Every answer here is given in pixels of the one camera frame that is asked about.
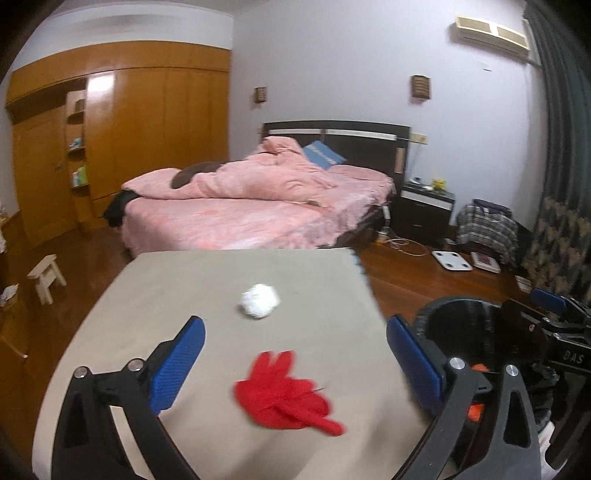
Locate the small wall lamp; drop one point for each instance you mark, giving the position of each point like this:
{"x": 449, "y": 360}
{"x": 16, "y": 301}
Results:
{"x": 261, "y": 95}

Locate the wall air conditioner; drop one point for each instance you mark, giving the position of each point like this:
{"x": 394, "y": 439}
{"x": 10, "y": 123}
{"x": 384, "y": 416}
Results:
{"x": 494, "y": 32}

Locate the red knit cloth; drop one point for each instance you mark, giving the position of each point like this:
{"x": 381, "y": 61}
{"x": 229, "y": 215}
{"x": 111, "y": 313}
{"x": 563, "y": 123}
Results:
{"x": 286, "y": 397}

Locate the patterned dark fabric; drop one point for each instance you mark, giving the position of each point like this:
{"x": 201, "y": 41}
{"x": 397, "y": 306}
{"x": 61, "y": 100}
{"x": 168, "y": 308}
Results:
{"x": 558, "y": 244}

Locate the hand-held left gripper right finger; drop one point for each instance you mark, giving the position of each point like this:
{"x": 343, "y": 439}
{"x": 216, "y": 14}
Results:
{"x": 413, "y": 364}

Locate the dark green curtain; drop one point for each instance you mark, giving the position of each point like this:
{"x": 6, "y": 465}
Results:
{"x": 565, "y": 138}

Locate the wall socket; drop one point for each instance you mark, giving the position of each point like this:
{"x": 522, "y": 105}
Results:
{"x": 418, "y": 138}

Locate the white paper ball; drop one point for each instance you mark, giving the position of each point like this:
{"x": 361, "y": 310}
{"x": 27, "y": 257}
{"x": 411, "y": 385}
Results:
{"x": 259, "y": 301}

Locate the white red bathroom scale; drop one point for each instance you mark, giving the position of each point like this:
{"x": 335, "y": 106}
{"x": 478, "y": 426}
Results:
{"x": 485, "y": 262}

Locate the plaid cloth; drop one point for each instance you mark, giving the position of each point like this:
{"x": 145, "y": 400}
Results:
{"x": 487, "y": 233}

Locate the white plastic bag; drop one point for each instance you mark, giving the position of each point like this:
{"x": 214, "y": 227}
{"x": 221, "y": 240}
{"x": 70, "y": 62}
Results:
{"x": 8, "y": 296}

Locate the black round bin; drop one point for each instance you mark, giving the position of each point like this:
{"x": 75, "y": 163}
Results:
{"x": 461, "y": 323}

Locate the dark wooden bed frame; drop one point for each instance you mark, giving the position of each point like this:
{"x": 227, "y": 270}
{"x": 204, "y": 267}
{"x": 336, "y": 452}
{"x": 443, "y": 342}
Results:
{"x": 369, "y": 147}

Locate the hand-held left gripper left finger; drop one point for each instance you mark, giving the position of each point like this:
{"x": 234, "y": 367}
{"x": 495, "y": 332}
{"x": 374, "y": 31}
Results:
{"x": 178, "y": 364}

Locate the large wall lamp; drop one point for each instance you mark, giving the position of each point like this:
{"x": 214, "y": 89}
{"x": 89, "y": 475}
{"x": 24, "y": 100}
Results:
{"x": 420, "y": 86}

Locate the white device on nightstand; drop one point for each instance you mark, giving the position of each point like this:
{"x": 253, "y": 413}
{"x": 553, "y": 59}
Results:
{"x": 422, "y": 183}

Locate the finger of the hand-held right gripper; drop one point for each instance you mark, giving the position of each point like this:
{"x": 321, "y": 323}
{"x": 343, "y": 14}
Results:
{"x": 549, "y": 300}
{"x": 526, "y": 323}

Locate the green box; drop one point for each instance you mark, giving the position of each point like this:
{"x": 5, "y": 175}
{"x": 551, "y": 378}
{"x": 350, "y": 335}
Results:
{"x": 79, "y": 177}

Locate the pink duvet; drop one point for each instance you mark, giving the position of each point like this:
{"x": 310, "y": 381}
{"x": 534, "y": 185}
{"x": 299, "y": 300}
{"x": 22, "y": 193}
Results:
{"x": 240, "y": 182}

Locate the pink bed sheet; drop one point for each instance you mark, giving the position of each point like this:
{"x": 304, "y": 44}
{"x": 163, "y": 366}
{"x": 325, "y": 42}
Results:
{"x": 221, "y": 224}

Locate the wooden wardrobe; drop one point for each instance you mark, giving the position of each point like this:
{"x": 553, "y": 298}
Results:
{"x": 147, "y": 129}

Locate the yellow plush toy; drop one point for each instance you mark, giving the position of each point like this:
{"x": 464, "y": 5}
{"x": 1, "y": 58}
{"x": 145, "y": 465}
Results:
{"x": 439, "y": 184}

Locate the small wooden stool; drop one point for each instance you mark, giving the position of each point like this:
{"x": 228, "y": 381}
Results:
{"x": 46, "y": 272}

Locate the black clothing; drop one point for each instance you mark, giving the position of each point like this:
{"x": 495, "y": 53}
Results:
{"x": 119, "y": 207}

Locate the black white nightstand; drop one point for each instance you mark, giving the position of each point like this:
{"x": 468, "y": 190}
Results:
{"x": 425, "y": 217}

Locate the blue pillow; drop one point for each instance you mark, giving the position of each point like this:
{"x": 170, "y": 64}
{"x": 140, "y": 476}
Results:
{"x": 323, "y": 154}

